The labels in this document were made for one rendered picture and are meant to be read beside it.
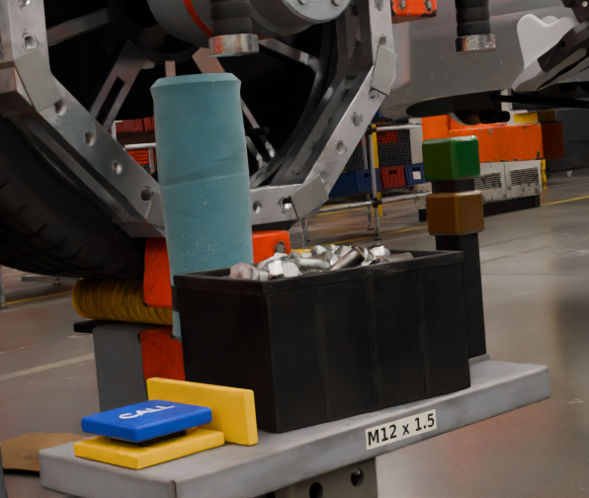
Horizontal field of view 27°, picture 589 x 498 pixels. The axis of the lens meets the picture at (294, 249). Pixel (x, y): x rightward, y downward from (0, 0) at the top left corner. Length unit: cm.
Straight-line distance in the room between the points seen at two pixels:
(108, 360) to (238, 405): 64
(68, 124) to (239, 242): 21
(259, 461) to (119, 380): 66
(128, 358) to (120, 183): 30
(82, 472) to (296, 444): 16
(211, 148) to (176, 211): 7
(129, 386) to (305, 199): 31
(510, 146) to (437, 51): 151
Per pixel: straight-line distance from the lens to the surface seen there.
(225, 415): 92
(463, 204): 114
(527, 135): 552
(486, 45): 134
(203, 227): 119
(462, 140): 114
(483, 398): 106
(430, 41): 415
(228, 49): 109
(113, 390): 154
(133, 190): 129
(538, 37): 115
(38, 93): 123
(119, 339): 151
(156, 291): 136
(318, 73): 159
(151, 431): 89
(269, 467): 89
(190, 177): 119
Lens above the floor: 66
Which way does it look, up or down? 5 degrees down
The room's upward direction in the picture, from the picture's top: 5 degrees counter-clockwise
